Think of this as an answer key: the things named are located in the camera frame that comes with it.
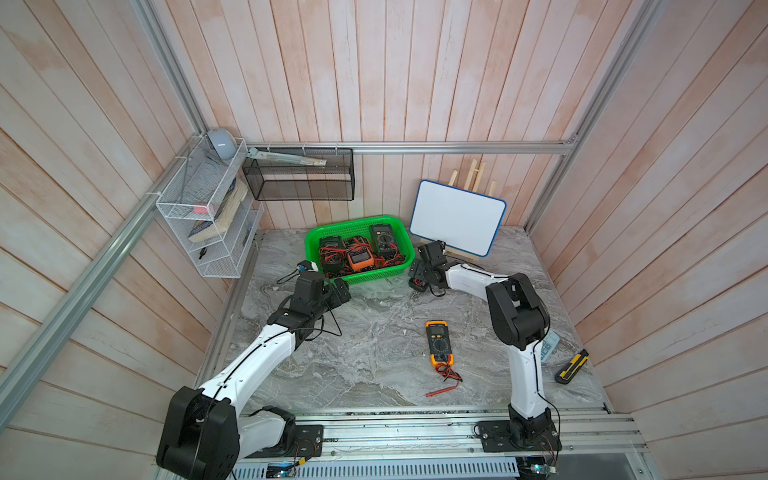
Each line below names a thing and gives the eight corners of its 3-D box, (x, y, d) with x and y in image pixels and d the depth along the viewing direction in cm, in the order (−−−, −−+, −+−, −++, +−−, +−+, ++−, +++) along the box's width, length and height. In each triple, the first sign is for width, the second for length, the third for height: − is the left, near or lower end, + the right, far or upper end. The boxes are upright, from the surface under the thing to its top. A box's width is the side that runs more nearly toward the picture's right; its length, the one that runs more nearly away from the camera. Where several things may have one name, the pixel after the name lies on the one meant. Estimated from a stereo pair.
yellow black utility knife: (563, 387, 84) (567, 384, 82) (552, 378, 86) (556, 375, 84) (587, 358, 89) (592, 355, 87) (577, 349, 91) (581, 346, 89)
